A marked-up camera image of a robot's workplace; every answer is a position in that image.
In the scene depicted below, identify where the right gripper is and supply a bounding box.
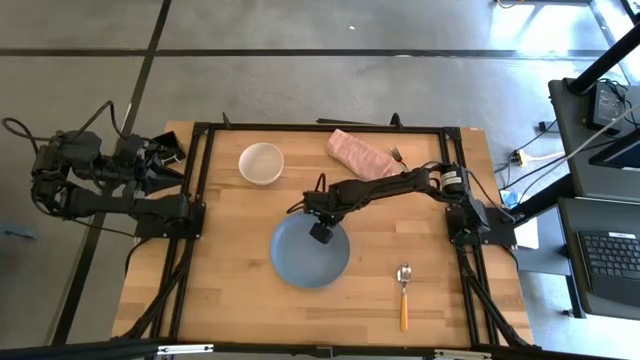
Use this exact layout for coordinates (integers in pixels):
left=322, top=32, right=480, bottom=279
left=302, top=188, right=347, bottom=246

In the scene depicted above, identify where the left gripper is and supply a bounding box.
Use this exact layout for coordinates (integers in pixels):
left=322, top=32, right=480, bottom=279
left=113, top=130, right=187, bottom=195

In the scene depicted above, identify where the blue plate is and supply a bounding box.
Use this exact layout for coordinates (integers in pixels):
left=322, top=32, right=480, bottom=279
left=270, top=210, right=352, bottom=290

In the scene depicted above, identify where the white ribbed bowl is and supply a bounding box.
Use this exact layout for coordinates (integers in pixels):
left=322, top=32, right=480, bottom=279
left=238, top=142, right=285, bottom=187

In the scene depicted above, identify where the metal fork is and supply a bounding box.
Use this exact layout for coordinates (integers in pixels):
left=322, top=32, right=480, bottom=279
left=389, top=144, right=409, bottom=170

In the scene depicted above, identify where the spoon with orange handle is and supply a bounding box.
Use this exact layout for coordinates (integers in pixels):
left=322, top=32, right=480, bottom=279
left=396, top=263, right=413, bottom=333

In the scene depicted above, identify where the pink folded napkin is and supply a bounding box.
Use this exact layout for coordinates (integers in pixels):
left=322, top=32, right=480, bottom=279
left=325, top=128, right=404, bottom=182

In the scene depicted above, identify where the blue and white packet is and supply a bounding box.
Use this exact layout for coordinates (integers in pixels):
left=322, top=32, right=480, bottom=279
left=501, top=188, right=522, bottom=210

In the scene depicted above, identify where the white paper sheet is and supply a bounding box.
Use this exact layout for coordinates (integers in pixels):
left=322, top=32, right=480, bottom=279
left=513, top=217, right=540, bottom=250

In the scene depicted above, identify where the black rig beam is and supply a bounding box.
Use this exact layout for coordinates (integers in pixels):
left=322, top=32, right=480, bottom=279
left=0, top=338, right=640, bottom=360

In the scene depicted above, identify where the black diagonal strut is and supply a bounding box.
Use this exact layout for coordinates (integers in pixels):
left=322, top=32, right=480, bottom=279
left=514, top=172, right=574, bottom=224

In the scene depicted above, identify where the grey side desk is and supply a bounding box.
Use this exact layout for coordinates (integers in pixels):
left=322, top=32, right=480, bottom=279
left=547, top=77, right=640, bottom=321

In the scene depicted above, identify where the laptop keyboard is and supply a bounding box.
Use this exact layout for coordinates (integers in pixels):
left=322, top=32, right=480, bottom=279
left=557, top=196, right=640, bottom=321

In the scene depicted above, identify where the black flat screen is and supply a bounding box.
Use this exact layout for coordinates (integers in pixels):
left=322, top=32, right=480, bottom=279
left=588, top=127, right=640, bottom=170

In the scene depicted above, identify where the black power adapter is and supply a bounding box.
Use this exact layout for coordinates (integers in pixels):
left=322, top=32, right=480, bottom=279
left=585, top=79, right=627, bottom=132

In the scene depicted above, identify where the thick black diagonal pole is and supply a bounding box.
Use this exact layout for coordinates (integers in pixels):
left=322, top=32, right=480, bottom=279
left=568, top=22, right=640, bottom=95

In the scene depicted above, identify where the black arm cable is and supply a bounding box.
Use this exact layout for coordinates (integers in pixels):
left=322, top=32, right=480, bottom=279
left=1, top=99, right=132, bottom=151

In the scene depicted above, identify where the black aluminium table frame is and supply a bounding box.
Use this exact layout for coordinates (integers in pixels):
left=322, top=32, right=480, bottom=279
left=112, top=112, right=536, bottom=351

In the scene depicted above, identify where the white cable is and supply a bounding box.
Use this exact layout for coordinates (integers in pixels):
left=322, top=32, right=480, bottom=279
left=548, top=102, right=640, bottom=166

